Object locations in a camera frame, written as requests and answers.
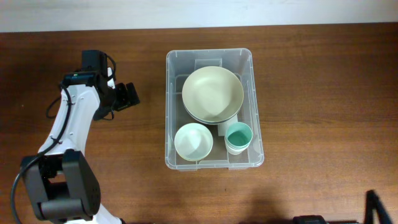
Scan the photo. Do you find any white bowl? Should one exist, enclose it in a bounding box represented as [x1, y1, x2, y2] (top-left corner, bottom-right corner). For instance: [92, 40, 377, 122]
[174, 123, 213, 153]

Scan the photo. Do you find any green cup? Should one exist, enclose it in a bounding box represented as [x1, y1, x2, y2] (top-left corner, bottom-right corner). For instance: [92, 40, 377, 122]
[225, 122, 253, 149]

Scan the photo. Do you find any grey cup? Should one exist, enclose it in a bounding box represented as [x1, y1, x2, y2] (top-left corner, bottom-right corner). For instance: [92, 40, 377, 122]
[225, 140, 249, 151]

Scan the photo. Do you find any yellow bowl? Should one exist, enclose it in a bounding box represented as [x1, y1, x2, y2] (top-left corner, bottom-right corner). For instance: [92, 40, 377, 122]
[177, 151, 211, 161]

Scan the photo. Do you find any cream cup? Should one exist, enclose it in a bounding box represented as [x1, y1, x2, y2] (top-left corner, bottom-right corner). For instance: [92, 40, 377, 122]
[226, 148, 244, 155]

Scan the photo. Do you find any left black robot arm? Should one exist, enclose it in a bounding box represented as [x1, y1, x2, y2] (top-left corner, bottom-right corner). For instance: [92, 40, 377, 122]
[14, 50, 140, 223]

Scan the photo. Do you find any clear plastic storage bin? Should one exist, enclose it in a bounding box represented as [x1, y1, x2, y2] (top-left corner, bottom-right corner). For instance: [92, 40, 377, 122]
[165, 48, 265, 171]

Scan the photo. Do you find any white label in bin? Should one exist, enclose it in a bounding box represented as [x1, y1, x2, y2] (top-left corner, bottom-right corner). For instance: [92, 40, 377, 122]
[218, 115, 238, 136]

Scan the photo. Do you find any left black cable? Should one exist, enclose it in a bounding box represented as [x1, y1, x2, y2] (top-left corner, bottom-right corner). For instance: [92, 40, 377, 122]
[9, 52, 118, 224]

